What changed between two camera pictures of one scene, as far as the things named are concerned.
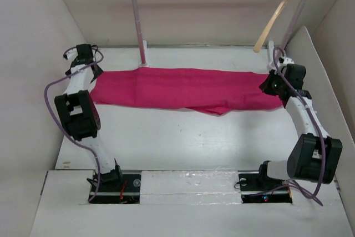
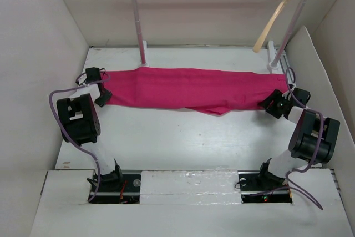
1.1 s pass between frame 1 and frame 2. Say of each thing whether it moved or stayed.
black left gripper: moved
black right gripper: moved
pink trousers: stayed
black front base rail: stayed
